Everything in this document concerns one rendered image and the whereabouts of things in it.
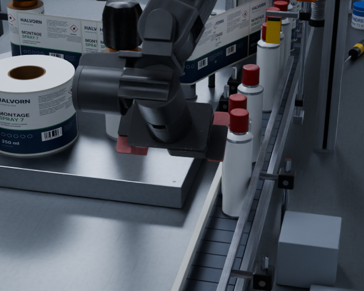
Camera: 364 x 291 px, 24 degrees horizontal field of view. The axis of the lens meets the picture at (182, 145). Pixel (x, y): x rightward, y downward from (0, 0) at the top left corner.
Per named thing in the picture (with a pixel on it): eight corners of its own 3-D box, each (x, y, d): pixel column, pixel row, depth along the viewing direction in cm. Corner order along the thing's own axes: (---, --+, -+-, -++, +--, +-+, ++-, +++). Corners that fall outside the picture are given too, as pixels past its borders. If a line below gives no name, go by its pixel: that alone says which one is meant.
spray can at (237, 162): (224, 202, 158) (227, 104, 149) (252, 206, 157) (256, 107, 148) (219, 217, 154) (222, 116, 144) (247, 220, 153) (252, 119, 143)
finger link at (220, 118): (184, 131, 117) (173, 101, 108) (235, 135, 115) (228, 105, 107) (176, 176, 114) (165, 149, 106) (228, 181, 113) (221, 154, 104)
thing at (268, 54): (255, 102, 198) (259, 19, 188) (278, 104, 197) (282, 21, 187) (252, 111, 193) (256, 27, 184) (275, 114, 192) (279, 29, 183)
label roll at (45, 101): (-27, 153, 175) (-35, 90, 169) (0, 112, 193) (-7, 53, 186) (68, 157, 174) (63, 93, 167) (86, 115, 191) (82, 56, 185)
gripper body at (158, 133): (137, 103, 110) (126, 77, 103) (214, 109, 108) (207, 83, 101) (129, 149, 108) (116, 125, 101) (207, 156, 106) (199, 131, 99)
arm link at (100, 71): (176, 7, 96) (189, 33, 104) (80, 1, 98) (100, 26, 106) (161, 109, 94) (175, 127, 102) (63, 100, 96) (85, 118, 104)
